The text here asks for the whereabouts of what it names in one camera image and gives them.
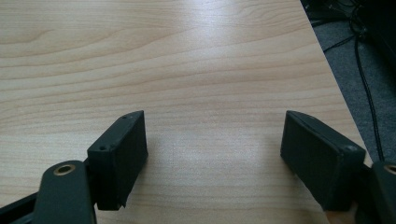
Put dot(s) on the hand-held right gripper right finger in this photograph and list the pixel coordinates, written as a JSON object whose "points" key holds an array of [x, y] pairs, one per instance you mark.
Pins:
{"points": [[320, 161]]}

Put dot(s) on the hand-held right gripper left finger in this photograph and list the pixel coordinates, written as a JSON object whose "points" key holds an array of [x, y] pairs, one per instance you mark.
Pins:
{"points": [[120, 155]]}

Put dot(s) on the dark equipment base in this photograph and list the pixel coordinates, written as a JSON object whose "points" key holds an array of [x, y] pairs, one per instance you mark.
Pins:
{"points": [[383, 21]]}

